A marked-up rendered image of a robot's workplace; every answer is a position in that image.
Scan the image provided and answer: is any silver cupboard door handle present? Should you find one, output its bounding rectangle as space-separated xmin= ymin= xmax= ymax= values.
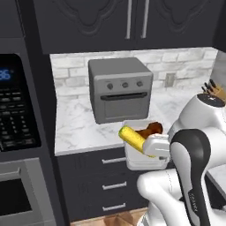
xmin=125 ymin=0 xmax=133 ymax=41
xmin=140 ymin=0 xmax=150 ymax=40

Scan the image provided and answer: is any grey toaster oven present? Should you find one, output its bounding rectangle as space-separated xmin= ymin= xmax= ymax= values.
xmin=87 ymin=56 xmax=154 ymax=125

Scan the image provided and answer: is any silver drawer handle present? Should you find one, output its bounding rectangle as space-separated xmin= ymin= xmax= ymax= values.
xmin=101 ymin=156 xmax=127 ymax=165
xmin=102 ymin=202 xmax=127 ymax=212
xmin=102 ymin=181 xmax=128 ymax=192

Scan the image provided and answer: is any yellow corn cob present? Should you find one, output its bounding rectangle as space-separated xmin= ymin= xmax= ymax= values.
xmin=117 ymin=124 xmax=147 ymax=154

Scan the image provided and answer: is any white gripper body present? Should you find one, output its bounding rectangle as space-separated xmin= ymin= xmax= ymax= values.
xmin=142 ymin=133 xmax=171 ymax=159

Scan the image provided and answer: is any clear tupperware container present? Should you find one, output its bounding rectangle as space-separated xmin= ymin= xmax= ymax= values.
xmin=122 ymin=119 xmax=170 ymax=172

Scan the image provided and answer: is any brown chicken drumstick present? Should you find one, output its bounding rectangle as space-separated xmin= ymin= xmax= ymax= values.
xmin=137 ymin=122 xmax=163 ymax=139

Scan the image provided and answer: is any wooden knife block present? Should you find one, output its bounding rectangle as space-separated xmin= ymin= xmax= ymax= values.
xmin=200 ymin=79 xmax=226 ymax=102

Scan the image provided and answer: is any steel built-in oven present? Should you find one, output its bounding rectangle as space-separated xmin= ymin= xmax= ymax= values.
xmin=0 ymin=156 xmax=58 ymax=226

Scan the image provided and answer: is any dark drawer front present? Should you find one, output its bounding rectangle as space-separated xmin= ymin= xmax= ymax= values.
xmin=63 ymin=195 xmax=149 ymax=222
xmin=56 ymin=147 xmax=128 ymax=177
xmin=59 ymin=171 xmax=139 ymax=200

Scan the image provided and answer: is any silver oven door handle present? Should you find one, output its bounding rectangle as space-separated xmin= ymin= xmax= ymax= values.
xmin=0 ymin=167 xmax=22 ymax=182

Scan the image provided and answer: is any grey wall socket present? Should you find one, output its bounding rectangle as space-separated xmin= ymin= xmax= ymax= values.
xmin=164 ymin=72 xmax=177 ymax=88

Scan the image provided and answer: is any dark wall cupboard door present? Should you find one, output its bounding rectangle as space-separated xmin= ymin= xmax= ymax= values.
xmin=136 ymin=0 xmax=222 ymax=51
xmin=33 ymin=0 xmax=138 ymax=55

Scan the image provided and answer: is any dark toaster oven handle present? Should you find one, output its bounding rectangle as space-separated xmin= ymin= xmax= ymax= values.
xmin=100 ymin=92 xmax=148 ymax=102

